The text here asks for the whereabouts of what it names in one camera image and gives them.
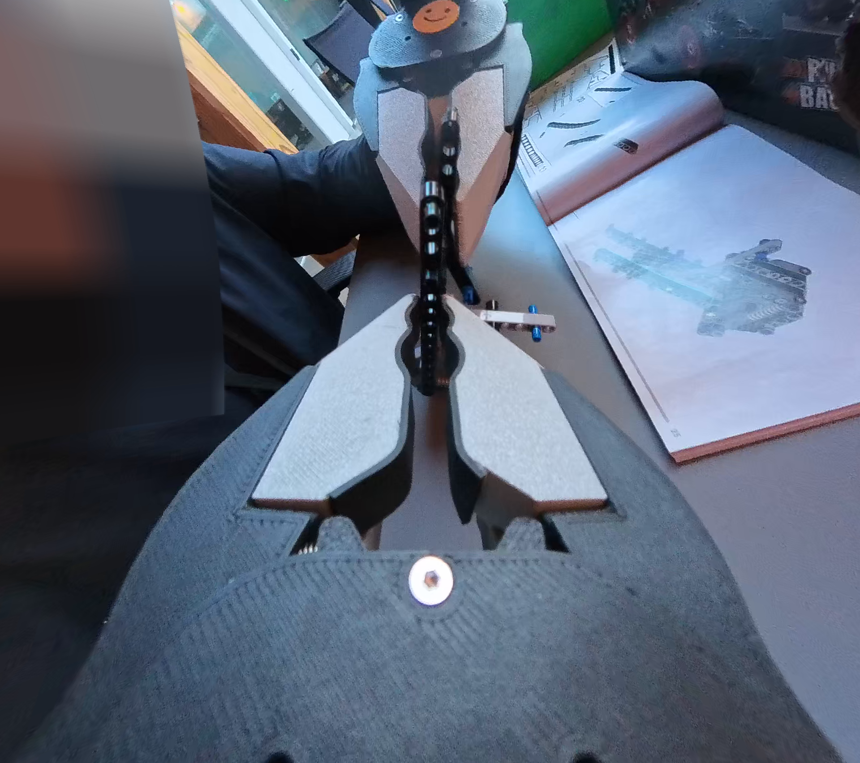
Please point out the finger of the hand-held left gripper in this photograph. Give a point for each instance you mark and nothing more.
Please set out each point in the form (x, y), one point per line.
(400, 138)
(480, 131)

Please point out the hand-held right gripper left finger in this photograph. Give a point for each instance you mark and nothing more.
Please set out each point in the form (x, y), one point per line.
(336, 427)

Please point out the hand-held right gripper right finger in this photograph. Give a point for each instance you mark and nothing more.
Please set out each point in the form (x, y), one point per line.
(517, 434)

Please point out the long black lego beam assembly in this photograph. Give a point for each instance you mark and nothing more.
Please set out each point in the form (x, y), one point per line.
(430, 239)

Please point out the light grey lego beam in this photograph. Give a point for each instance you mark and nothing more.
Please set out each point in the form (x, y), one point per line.
(517, 321)

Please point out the lego instruction booklet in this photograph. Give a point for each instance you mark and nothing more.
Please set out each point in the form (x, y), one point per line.
(739, 340)

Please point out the printed paper sheet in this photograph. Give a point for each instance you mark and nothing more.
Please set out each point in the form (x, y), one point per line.
(564, 98)

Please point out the dark office chair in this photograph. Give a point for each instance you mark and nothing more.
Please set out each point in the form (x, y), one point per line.
(336, 41)

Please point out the person's dark clothing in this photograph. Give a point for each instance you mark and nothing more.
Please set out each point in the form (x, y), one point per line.
(282, 306)

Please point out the wooden cabinet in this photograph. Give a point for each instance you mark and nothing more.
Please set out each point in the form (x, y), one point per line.
(222, 105)

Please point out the glass partition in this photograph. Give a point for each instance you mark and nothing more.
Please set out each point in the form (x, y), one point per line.
(235, 4)

